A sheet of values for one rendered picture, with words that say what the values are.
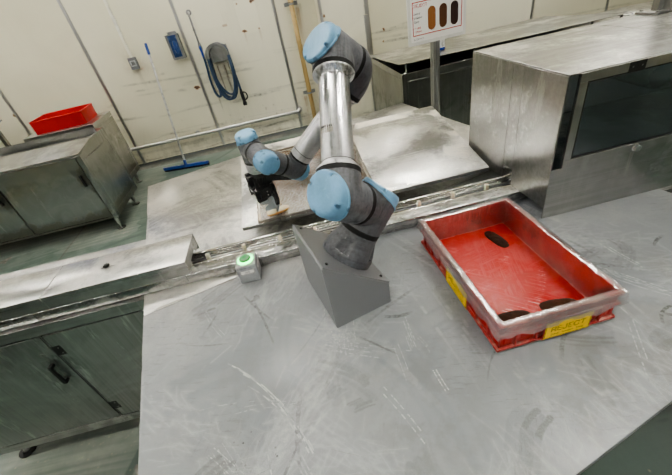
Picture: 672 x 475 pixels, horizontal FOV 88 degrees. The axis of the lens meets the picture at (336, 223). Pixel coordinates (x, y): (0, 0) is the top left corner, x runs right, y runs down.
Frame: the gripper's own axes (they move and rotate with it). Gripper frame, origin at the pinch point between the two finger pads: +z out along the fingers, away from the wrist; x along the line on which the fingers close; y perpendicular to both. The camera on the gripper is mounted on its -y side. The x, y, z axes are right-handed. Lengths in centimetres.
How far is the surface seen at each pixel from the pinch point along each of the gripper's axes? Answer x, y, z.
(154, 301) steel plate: 7, 55, 5
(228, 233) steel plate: -12.5, 20.7, 10.5
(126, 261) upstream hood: -12, 57, -3
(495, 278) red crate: 78, -33, -1
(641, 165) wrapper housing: 83, -100, -8
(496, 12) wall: -195, -422, 65
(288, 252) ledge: 22.2, 8.3, 2.6
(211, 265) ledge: 8.5, 33.2, 1.7
